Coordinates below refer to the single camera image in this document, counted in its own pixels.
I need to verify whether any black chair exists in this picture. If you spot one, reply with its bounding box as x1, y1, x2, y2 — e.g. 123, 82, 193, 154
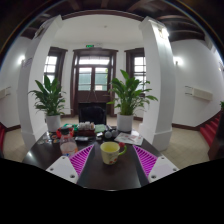
78, 101, 108, 126

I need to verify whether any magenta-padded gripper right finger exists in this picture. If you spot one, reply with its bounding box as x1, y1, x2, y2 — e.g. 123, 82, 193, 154
132, 144, 180, 184

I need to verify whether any dark wooden stair post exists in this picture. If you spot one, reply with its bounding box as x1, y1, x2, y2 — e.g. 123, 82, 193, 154
208, 114, 224, 161

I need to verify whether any flat black device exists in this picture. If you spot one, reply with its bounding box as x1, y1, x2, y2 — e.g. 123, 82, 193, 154
74, 135, 90, 142

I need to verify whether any dark-framed window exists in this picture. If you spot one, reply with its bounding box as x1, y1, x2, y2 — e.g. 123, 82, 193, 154
124, 47, 148, 91
43, 46, 69, 88

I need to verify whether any red box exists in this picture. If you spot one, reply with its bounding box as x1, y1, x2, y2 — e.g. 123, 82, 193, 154
55, 127, 75, 139

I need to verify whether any dark wooden double door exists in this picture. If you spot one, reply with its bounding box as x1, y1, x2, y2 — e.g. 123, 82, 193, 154
70, 47, 119, 116

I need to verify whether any glowing wall lamp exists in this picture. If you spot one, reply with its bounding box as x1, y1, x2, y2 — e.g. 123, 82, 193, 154
18, 54, 27, 66
173, 55, 184, 67

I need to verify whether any white wall heater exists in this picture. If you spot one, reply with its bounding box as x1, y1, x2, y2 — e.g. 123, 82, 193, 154
0, 86, 12, 100
184, 85, 214, 102

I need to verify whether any potted plant in white pot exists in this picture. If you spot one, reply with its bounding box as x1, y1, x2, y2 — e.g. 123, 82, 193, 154
107, 69, 159, 133
28, 74, 68, 133

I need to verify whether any yellow mug with green handle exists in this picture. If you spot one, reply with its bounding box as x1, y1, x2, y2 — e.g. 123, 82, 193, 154
99, 141, 128, 166

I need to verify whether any printed white paper leaflet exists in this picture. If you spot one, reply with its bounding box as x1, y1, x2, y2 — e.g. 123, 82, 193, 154
114, 132, 144, 146

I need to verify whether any tray of small white cups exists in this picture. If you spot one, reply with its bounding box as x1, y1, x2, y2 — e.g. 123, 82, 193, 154
77, 121, 96, 132

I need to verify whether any red carpeted staircase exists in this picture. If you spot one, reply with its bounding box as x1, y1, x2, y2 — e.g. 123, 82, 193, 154
0, 122, 6, 153
199, 111, 223, 148

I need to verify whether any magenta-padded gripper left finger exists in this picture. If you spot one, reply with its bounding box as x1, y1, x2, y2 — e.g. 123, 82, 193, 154
45, 143, 96, 185

